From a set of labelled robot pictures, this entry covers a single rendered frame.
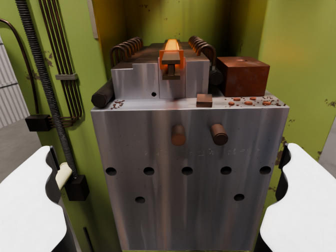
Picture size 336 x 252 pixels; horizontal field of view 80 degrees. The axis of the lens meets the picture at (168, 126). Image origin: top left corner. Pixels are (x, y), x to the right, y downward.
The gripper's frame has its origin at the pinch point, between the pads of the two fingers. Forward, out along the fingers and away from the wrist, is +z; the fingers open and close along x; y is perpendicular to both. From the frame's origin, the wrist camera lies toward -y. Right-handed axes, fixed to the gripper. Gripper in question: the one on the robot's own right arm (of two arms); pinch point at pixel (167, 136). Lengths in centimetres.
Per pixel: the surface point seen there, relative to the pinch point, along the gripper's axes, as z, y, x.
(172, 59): 20.5, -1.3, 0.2
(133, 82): 30.6, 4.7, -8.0
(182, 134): 20.9, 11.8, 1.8
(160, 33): 79, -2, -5
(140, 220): 24.6, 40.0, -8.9
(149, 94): 30.6, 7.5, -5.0
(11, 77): 226, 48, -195
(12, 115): 211, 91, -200
